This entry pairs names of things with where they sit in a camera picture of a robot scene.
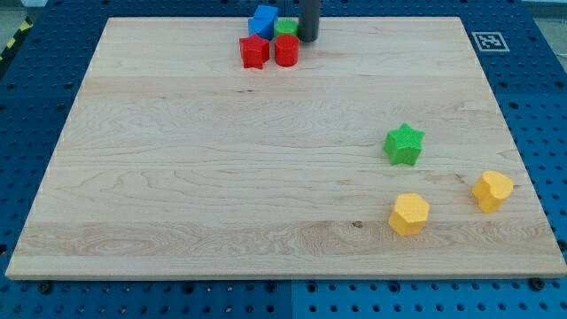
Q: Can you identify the red star block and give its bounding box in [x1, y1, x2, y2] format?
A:
[239, 34, 270, 69]

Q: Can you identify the green star block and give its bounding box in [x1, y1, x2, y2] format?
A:
[383, 122, 425, 166]

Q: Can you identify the light wooden board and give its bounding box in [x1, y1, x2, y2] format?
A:
[6, 17, 566, 281]

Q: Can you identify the red cylinder block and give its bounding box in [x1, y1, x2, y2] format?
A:
[274, 34, 299, 67]

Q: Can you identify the green cylinder block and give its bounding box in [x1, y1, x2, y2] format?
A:
[274, 19, 299, 37]

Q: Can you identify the yellow hexagon block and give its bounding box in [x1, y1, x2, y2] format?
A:
[388, 193, 430, 236]

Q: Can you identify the blue cube block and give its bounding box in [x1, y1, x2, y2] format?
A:
[247, 4, 279, 41]

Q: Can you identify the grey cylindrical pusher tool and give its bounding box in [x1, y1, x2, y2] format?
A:
[298, 0, 321, 43]

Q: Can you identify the yellow heart block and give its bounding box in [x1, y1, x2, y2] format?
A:
[471, 170, 514, 214]

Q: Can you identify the white fiducial marker tag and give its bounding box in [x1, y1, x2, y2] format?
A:
[472, 31, 509, 52]

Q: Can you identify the black screw bottom left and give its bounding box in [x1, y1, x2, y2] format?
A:
[37, 281, 52, 295]

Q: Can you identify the black screw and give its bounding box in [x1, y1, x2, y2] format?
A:
[37, 281, 52, 295]
[528, 277, 546, 292]

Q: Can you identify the black screw bottom right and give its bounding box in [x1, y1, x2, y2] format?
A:
[528, 277, 546, 292]

